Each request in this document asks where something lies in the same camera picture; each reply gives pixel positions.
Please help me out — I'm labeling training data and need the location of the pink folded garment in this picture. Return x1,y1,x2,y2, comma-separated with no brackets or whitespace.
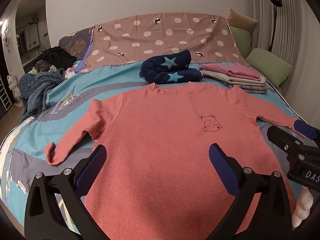
199,62,260,81

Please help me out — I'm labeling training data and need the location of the black clothes pile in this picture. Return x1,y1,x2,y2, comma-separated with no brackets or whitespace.
34,47,76,73

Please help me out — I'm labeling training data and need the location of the white cat figurine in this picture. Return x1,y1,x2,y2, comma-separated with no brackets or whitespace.
7,72,23,108

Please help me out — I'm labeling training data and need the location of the beige folded garment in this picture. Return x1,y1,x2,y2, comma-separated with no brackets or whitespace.
200,70,266,87

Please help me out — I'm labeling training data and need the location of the green pillow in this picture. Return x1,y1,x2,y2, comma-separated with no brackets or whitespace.
246,48,293,87
230,26,251,59

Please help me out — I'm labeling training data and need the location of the brown polka dot sheet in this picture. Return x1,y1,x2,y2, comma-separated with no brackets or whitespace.
85,12,248,70

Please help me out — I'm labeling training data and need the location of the floral patterned folded garment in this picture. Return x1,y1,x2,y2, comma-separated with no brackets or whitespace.
236,85,268,94

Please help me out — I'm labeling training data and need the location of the white shelf rack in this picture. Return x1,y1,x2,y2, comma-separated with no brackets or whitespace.
0,77,12,112

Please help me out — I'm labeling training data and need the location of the black floor lamp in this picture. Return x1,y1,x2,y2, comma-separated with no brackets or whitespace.
268,0,283,52

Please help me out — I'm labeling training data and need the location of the near green pillow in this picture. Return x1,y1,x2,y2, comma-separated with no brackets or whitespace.
246,48,293,87

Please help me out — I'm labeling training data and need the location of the coral pink knit sweater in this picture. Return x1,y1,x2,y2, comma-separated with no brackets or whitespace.
44,82,295,239

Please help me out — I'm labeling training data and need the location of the dark blue patterned pillow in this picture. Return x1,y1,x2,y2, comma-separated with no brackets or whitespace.
58,26,95,61

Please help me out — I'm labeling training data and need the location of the blue knit throw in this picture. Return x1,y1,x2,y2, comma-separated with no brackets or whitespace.
18,69,64,122

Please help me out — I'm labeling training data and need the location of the turquoise grey bed cover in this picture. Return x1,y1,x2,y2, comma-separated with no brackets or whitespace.
0,61,301,235

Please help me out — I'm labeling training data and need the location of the right hand white glove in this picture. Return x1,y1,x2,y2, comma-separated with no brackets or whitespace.
292,187,313,228

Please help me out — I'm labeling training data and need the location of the far green pillow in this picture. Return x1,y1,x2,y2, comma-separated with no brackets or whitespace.
230,26,251,59

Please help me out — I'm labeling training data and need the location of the navy star fleece blanket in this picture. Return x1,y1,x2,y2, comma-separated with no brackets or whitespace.
139,50,203,85

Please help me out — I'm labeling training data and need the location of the tan brown pillow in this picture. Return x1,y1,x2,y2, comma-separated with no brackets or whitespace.
227,9,258,34

